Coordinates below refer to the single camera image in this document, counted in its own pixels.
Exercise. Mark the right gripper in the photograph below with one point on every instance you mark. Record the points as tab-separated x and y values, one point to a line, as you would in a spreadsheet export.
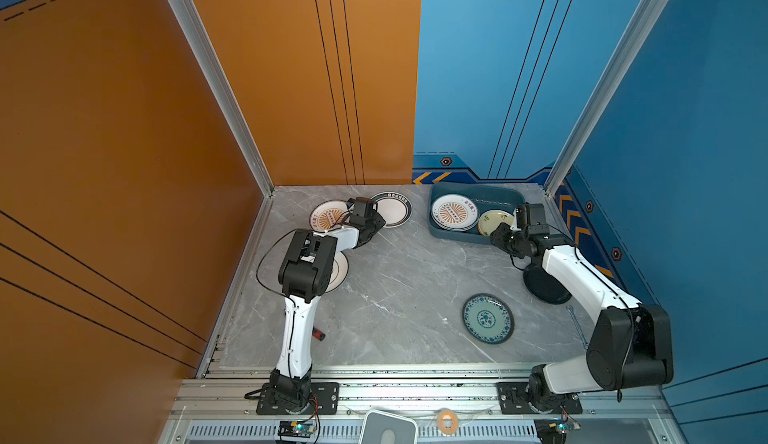
497	237

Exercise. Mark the teal plastic bin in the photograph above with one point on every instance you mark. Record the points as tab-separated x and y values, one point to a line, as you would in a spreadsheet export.
485	198

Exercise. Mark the teal patterned plate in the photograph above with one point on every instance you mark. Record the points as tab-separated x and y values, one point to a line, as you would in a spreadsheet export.
488	319

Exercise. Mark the white box device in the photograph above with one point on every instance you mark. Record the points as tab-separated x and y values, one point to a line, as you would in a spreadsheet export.
381	427

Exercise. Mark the white flower pattern plate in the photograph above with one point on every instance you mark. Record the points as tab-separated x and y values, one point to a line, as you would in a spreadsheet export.
339	272

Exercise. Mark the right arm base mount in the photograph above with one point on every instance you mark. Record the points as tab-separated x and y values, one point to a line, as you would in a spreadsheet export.
517	398

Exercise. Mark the cream calligraphy plate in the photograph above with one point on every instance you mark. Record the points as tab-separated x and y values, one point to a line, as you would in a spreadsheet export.
489	221

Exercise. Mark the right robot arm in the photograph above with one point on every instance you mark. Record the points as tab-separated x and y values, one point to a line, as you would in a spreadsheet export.
631	343

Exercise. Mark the right circuit board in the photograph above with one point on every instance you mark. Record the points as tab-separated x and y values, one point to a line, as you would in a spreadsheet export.
563	426

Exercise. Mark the large orange sunburst plate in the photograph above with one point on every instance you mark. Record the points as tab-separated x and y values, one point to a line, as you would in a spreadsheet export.
454	212

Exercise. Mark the tape roll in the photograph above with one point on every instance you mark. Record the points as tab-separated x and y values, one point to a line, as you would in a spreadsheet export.
447	422

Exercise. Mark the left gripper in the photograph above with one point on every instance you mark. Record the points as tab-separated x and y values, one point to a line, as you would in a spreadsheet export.
377	219

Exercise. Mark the red handled screwdriver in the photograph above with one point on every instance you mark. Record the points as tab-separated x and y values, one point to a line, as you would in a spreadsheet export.
319	335

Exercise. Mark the dark rimmed white plate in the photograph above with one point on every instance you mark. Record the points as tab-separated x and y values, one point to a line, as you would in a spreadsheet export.
395	208

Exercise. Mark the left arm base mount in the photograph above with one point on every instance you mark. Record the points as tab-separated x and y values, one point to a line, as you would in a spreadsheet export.
320	397

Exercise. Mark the small orange sunburst plate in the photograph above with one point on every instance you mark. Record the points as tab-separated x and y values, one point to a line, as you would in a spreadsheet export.
328	216

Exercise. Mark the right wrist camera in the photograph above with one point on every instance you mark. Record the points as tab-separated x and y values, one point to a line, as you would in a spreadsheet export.
521	217

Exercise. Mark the black plate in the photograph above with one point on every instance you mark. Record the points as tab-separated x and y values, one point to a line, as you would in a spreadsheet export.
545	287

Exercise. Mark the circuit board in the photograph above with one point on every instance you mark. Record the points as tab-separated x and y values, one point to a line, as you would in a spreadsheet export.
301	431
563	426

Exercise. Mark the left circuit board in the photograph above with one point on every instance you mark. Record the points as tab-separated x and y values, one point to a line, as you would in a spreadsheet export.
301	431

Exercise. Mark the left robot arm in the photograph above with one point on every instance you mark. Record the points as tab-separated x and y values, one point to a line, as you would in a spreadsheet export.
304	276

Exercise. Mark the silver wrench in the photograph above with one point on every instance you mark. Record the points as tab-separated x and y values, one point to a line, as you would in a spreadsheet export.
578	327

